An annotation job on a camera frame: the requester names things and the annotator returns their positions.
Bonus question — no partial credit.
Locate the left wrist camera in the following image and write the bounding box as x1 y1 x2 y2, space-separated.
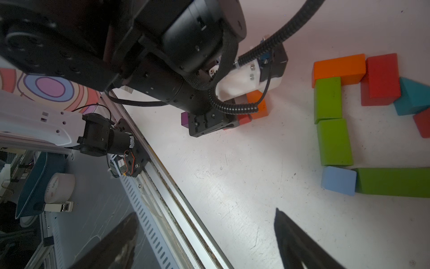
216 44 288 102

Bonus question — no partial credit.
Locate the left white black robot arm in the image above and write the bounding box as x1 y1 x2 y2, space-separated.
1 1 323 137

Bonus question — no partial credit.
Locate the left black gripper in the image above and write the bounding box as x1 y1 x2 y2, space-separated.
188 109 240 137

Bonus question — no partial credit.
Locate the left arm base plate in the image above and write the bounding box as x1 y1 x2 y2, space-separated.
107 118 151 178

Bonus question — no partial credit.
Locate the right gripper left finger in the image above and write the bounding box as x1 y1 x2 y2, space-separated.
71 213 140 269

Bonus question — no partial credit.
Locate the orange block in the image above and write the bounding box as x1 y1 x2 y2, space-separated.
246 90 269 120
312 54 366 88

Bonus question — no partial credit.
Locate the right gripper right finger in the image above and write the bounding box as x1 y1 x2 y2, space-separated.
274 209 343 269

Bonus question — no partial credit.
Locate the green block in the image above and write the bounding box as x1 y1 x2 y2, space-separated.
317 118 354 167
314 77 343 124
354 168 430 198

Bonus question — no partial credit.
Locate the light blue cube block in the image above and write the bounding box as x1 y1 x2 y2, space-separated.
321 166 357 196

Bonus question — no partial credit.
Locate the white tape roll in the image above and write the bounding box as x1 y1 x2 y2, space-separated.
44 173 76 204

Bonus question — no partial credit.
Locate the purple cube block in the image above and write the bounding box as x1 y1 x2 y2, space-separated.
181 112 189 128

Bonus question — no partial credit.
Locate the red block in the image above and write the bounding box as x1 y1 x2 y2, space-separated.
413 108 430 139
361 53 401 106
237 114 252 126

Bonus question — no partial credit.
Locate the teal triangle block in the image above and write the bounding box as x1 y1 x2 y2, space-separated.
394 77 430 116

